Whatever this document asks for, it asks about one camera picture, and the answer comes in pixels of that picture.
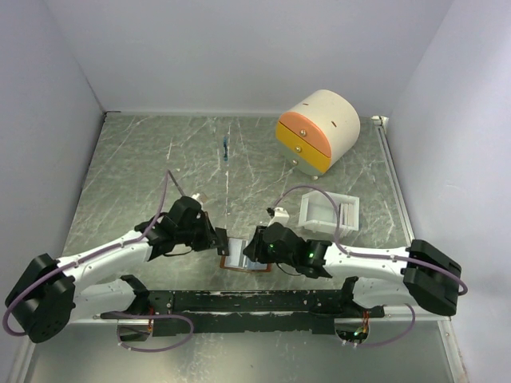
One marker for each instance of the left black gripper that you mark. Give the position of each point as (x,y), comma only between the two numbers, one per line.
(210,237)

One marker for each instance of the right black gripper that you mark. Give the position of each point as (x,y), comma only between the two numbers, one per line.
(255,248)

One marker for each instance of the brown leather card holder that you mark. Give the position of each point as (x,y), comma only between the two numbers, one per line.
(237,261)

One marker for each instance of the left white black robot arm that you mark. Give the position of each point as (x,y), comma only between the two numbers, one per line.
(53,292)

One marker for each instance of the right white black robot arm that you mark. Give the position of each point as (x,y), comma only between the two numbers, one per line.
(417,275)

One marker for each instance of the white plastic card tray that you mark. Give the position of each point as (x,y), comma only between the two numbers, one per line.
(318,214)

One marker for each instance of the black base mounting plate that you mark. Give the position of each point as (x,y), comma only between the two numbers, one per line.
(255,311)

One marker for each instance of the blue mark on table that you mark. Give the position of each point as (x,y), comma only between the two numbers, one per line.
(225,148)

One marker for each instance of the cream mini drawer cabinet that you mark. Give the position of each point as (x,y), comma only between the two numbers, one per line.
(317,132)

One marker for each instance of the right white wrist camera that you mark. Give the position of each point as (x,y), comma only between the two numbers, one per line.
(278,215)

